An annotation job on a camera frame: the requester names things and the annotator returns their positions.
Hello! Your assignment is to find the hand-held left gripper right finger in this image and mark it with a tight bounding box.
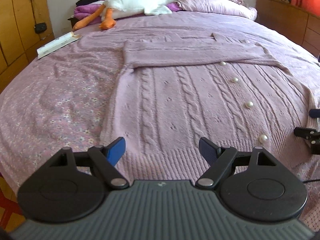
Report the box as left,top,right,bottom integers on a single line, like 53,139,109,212
195,137,278,187

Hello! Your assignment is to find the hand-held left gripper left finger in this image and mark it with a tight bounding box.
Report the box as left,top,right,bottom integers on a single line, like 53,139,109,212
46,137,130,190

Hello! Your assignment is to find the pink knit cardigan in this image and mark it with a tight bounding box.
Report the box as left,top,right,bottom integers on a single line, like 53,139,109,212
100,32,320,182

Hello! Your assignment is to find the wooden dresser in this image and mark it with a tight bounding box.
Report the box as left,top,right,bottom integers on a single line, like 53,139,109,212
255,0,320,61

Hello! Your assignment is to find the white book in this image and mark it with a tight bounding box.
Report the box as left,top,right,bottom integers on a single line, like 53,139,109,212
37,31,82,60

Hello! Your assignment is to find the purple blanket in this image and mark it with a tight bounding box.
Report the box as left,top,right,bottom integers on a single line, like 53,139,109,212
74,0,183,20

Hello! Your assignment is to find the white goose plush toy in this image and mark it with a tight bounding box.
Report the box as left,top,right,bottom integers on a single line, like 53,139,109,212
73,0,192,30

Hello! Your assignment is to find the pink checkered pillow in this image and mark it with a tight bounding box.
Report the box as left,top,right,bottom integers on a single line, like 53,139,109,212
179,0,258,21

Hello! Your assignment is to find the wooden wardrobe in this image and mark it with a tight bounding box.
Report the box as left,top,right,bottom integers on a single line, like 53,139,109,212
0,0,54,90

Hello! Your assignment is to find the small black wall box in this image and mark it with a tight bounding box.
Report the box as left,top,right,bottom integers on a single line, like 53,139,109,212
34,23,48,34

